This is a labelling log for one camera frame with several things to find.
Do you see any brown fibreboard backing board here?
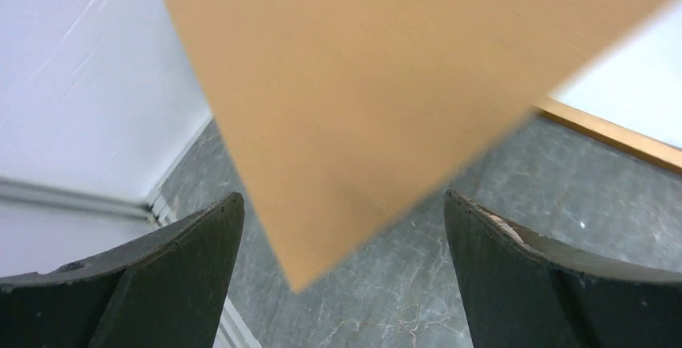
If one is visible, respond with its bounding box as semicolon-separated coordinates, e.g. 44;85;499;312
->
165;0;671;291

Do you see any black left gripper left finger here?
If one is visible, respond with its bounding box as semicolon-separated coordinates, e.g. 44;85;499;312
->
1;192;244;347

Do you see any golden wooden picture frame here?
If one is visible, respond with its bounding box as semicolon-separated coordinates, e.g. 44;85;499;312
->
536;97;681;176

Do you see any aluminium rail frame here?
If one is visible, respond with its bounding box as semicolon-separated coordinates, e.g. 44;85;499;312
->
1;117;261;347

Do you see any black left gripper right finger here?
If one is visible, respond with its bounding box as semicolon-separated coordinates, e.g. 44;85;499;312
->
444;190;681;347

